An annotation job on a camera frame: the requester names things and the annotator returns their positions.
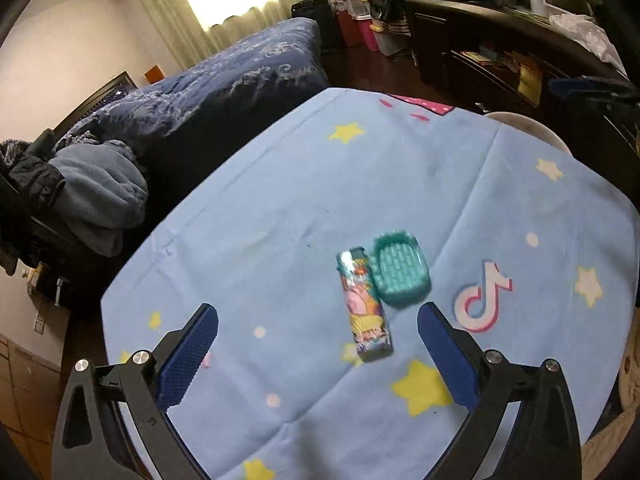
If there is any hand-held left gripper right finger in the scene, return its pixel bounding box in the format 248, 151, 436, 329
416, 301, 583, 480

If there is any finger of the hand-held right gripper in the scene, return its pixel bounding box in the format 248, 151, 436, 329
548, 76, 640, 111

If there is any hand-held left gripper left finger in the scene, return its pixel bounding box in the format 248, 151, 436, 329
52, 302, 220, 480

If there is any yellow book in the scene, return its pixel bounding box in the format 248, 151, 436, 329
517, 62, 543, 106

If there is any white plastic bag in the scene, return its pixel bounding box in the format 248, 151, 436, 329
549, 12, 628, 76

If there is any colourful printed box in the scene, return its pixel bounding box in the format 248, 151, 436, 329
335, 246, 394, 363

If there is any teal soap dish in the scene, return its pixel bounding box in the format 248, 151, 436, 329
369, 229, 432, 309

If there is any dark wooden desk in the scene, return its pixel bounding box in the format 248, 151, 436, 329
402, 0, 640, 171

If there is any brown wooden wardrobe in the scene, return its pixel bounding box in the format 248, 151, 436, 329
0, 330, 66, 461

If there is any clear storage box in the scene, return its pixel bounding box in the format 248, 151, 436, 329
372, 27, 413, 58

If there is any black chair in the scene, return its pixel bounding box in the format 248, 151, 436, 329
0, 175, 101, 311

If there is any blue fleece garment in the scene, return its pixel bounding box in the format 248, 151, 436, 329
47, 139, 150, 257

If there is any light blue printed blanket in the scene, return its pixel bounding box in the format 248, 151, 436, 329
100, 87, 640, 480

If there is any pink container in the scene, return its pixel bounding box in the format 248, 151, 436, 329
356, 15, 382, 52

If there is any red bin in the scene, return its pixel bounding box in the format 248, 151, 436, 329
336, 7, 362, 48

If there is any dark jacket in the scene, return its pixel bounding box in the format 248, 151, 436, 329
10, 127, 66, 216

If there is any black suitcase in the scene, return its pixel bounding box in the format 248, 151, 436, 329
291, 0, 336, 53

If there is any grey furry garment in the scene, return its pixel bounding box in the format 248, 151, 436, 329
0, 137, 26, 276

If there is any dark bed headboard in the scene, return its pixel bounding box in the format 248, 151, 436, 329
52, 71, 138, 136

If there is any bed with navy duvet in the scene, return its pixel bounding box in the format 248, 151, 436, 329
50, 16, 331, 201

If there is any pale green curtain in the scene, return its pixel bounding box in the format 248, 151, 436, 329
127, 0, 321, 68

